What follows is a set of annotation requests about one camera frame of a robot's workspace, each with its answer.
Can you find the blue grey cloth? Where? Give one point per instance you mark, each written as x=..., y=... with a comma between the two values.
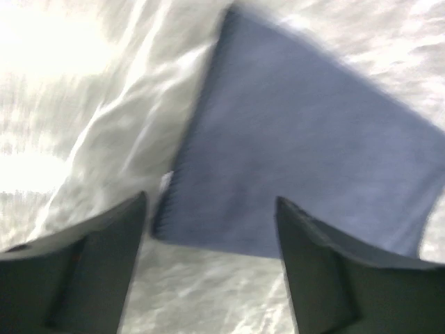
x=277, y=116

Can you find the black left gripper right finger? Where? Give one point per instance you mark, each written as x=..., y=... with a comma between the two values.
x=339, y=284

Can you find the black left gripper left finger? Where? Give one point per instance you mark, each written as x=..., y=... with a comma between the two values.
x=75, y=280

